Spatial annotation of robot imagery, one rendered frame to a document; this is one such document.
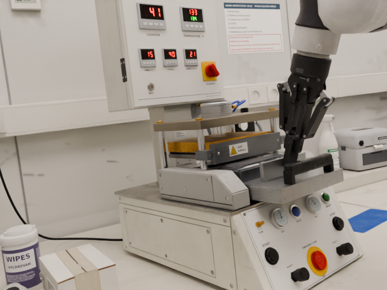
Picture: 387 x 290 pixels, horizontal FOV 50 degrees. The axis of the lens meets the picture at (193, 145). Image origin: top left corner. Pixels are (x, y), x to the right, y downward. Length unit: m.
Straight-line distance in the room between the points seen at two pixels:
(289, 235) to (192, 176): 0.24
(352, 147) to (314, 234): 0.94
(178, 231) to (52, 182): 0.64
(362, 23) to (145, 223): 0.69
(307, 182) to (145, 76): 0.49
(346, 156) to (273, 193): 1.10
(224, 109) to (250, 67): 0.83
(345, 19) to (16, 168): 1.12
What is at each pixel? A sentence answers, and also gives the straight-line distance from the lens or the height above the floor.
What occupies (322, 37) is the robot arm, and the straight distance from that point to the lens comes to 0.81.
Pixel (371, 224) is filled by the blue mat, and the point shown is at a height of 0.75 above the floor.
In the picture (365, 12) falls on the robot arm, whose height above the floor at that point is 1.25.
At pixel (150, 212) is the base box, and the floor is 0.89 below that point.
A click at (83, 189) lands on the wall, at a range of 1.51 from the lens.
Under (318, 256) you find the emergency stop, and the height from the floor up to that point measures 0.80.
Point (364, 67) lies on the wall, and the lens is 2.31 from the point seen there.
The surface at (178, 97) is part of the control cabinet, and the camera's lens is 1.13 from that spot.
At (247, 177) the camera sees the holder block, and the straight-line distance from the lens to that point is 0.89.
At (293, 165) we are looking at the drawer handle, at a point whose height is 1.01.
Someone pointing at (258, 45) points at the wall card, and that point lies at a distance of 1.86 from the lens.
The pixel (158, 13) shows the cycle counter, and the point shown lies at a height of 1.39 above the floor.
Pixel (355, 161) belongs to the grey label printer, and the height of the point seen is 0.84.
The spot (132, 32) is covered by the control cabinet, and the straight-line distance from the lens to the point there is 1.08.
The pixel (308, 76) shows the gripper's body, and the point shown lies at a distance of 0.82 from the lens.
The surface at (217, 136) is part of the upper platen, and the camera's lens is 1.03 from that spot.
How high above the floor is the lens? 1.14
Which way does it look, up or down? 5 degrees down
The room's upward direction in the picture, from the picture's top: 6 degrees counter-clockwise
